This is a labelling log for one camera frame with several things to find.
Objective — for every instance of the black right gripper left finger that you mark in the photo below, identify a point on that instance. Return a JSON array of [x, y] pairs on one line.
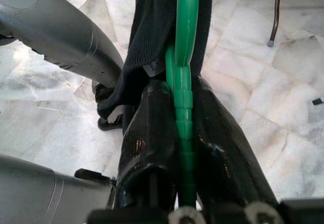
[[149, 145]]

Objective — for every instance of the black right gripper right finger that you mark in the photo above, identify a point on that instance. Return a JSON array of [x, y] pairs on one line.
[[222, 153]]

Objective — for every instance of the green plastic hanger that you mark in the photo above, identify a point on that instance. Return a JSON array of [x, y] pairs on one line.
[[186, 44]]

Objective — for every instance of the black fleece jacket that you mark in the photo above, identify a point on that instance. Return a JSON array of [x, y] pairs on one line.
[[149, 31]]

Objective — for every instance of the marble pattern folding table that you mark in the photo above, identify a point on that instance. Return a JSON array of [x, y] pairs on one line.
[[274, 26]]

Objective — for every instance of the silver left robot leg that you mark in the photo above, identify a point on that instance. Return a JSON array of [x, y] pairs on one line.
[[50, 26]]

